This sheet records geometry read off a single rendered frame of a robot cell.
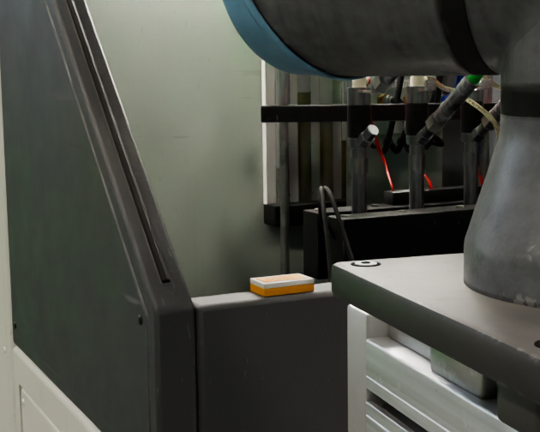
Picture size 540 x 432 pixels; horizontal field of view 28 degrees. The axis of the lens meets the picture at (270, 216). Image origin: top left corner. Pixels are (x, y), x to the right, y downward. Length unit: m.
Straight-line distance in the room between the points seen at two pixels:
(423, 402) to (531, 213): 0.16
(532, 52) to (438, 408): 0.20
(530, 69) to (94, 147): 0.59
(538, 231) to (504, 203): 0.03
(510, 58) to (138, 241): 0.49
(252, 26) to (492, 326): 0.22
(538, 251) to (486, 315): 0.04
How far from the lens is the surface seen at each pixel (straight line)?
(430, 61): 0.56
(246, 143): 1.51
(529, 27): 0.52
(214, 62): 1.49
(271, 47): 0.59
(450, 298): 0.52
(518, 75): 0.53
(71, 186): 1.12
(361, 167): 1.26
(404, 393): 0.64
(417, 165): 1.30
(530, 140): 0.52
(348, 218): 1.22
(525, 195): 0.51
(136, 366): 0.96
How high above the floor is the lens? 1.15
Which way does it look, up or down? 8 degrees down
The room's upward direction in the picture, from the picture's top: 1 degrees counter-clockwise
